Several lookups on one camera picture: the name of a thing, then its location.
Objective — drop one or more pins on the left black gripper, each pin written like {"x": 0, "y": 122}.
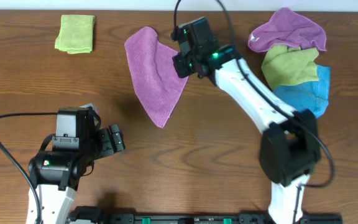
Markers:
{"x": 110, "y": 144}

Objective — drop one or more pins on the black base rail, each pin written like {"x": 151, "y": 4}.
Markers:
{"x": 95, "y": 215}

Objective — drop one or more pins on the crumpled olive green cloth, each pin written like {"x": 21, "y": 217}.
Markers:
{"x": 286, "y": 66}

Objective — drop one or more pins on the crumpled purple cloth at top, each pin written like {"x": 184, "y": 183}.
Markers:
{"x": 289, "y": 28}

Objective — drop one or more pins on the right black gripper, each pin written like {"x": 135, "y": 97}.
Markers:
{"x": 181, "y": 71}

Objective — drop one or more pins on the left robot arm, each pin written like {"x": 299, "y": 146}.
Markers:
{"x": 56, "y": 170}

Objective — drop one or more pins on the folded light green cloth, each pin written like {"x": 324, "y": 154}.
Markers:
{"x": 76, "y": 34}

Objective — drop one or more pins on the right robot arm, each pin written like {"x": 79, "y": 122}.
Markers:
{"x": 288, "y": 150}

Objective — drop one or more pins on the crumpled blue cloth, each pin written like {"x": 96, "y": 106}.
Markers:
{"x": 313, "y": 96}

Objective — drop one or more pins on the purple microfiber cloth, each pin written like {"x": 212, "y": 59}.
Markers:
{"x": 154, "y": 78}

